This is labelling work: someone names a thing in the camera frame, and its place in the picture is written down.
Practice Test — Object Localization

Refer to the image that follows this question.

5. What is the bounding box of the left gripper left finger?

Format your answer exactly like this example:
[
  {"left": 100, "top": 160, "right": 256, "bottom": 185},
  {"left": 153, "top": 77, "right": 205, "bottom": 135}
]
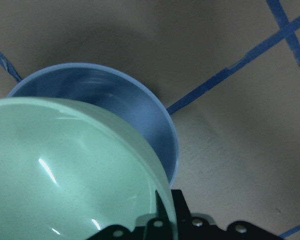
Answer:
[{"left": 86, "top": 189, "right": 172, "bottom": 240}]

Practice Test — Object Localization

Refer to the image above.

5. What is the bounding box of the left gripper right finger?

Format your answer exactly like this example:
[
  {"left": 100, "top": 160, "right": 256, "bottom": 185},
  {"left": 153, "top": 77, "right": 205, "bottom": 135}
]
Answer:
[{"left": 171, "top": 189, "right": 282, "bottom": 240}]

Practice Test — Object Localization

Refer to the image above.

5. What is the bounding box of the green bowl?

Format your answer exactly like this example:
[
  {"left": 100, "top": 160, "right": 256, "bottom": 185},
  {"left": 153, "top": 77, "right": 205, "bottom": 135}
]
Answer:
[{"left": 0, "top": 97, "right": 177, "bottom": 240}]

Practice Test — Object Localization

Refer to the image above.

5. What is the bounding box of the blue bowl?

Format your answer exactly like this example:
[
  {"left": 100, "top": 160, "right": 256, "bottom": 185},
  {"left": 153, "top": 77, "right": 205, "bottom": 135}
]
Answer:
[{"left": 7, "top": 62, "right": 179, "bottom": 185}]

